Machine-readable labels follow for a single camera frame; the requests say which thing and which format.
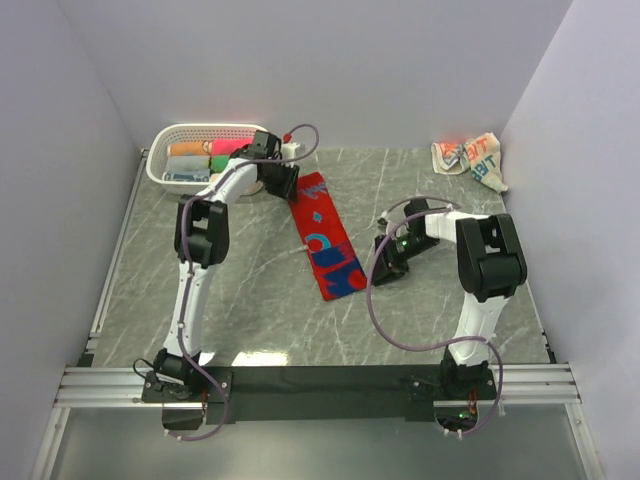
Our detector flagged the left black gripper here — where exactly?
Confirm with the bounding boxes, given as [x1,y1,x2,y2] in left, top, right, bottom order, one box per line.
[261,161,300,204]

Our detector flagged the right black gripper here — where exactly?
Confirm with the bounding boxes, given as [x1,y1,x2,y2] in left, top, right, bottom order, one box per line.
[366,234,440,288]

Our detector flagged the red blue cat towel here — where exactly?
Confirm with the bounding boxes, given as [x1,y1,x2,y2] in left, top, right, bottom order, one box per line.
[290,172,367,301]

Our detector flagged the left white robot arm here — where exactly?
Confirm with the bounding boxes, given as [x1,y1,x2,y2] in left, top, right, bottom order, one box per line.
[153,130,300,402]

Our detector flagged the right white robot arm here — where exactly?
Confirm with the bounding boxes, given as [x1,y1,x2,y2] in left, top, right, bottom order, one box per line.
[366,196,527,399]

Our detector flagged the green rolled towel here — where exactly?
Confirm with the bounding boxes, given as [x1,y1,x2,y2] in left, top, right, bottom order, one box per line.
[210,155,230,173]

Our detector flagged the pink rolled towel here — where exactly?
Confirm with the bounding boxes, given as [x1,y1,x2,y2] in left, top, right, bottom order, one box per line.
[210,138,252,156]

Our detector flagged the orange rolled towel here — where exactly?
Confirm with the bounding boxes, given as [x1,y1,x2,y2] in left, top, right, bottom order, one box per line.
[167,141,210,157]

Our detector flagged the blue patterned rolled towel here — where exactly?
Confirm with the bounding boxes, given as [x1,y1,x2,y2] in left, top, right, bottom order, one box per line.
[162,170,211,183]

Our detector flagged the grey rolled towel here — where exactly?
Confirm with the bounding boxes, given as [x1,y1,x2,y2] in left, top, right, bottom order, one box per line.
[165,155,210,173]

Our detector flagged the white plastic basket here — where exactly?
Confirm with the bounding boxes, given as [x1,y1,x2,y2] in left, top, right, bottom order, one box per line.
[146,123,265,195]

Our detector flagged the crumpled white printed towel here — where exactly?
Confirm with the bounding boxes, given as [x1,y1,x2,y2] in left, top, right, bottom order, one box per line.
[431,132,508,194]

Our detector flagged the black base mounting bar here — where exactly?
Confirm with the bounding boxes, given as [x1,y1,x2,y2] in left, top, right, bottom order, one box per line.
[141,363,499,424]

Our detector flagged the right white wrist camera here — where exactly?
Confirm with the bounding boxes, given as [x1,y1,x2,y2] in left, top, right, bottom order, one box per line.
[376,210,390,234]

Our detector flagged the aluminium front rail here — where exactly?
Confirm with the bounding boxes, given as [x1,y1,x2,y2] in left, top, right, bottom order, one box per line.
[54,364,581,409]

